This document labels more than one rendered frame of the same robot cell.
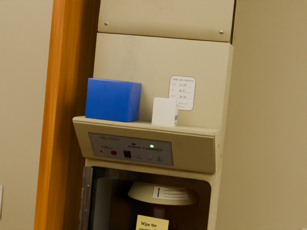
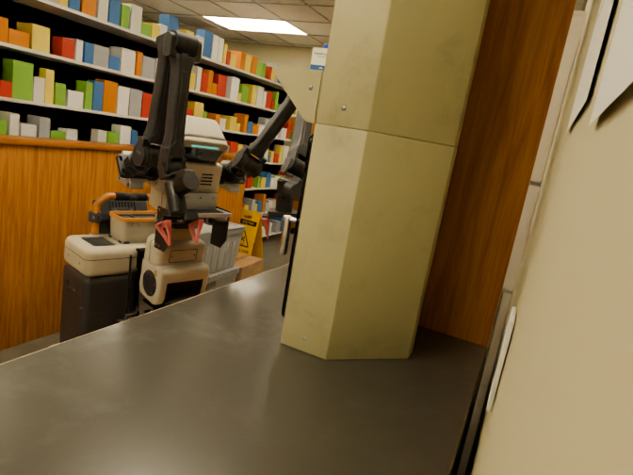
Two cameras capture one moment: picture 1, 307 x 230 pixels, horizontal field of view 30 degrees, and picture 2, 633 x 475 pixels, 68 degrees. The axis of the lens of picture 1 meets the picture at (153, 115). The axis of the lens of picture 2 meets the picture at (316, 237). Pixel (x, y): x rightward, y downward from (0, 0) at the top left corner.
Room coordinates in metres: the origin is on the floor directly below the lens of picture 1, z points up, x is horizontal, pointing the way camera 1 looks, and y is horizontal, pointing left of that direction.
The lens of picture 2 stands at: (1.54, -1.08, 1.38)
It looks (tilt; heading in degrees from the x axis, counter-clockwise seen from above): 12 degrees down; 101
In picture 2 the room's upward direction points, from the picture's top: 10 degrees clockwise
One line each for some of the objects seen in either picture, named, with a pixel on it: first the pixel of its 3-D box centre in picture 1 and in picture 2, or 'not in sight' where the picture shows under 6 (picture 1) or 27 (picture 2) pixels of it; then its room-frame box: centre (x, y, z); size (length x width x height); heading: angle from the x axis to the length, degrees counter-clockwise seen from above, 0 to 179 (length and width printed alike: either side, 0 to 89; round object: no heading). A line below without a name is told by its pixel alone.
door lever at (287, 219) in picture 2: not in sight; (292, 236); (1.29, -0.10, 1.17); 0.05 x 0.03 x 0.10; 167
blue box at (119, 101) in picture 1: (113, 99); not in sight; (1.31, 0.09, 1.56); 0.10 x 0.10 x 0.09; 77
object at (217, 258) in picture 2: not in sight; (197, 245); (0.08, 1.98, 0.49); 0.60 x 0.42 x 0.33; 77
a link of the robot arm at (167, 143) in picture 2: not in sight; (176, 107); (0.75, 0.30, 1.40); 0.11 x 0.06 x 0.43; 60
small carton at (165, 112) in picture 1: (165, 112); (325, 64); (1.28, -0.03, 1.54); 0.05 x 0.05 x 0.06; 82
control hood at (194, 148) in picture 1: (145, 145); (326, 105); (1.29, 0.01, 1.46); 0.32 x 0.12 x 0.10; 77
